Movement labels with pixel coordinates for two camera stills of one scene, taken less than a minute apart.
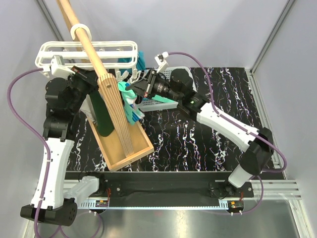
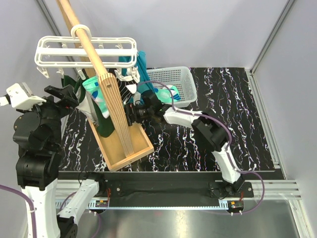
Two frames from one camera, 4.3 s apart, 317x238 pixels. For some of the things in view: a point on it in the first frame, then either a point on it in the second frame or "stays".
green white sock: x=94 y=107 stays
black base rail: x=168 y=184 stays
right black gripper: x=142 y=88 to x=131 y=109
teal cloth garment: x=140 y=65 stays
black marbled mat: x=180 y=142 stays
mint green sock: x=132 y=113 to x=93 y=86
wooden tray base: x=113 y=150 stays
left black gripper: x=89 y=77 to x=69 y=100
